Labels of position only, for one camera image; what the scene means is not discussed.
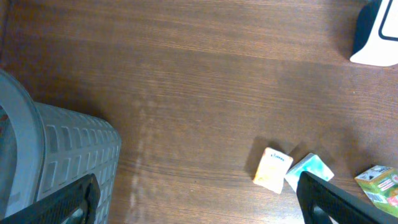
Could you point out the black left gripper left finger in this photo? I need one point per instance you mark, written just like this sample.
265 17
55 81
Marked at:
74 203

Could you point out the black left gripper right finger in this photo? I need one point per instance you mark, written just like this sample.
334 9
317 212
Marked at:
323 202

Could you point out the green yellow drink carton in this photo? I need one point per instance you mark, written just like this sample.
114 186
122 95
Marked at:
379 183

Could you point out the teal tissue pack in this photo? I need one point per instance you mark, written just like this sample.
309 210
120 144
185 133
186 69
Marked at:
310 163

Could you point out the orange tissue pack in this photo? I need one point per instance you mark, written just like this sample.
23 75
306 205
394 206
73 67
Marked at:
272 169

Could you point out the white barcode scanner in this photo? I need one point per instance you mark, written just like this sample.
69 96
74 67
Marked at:
375 38

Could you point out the grey plastic mesh basket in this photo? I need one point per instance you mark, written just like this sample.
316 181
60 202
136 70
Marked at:
45 148

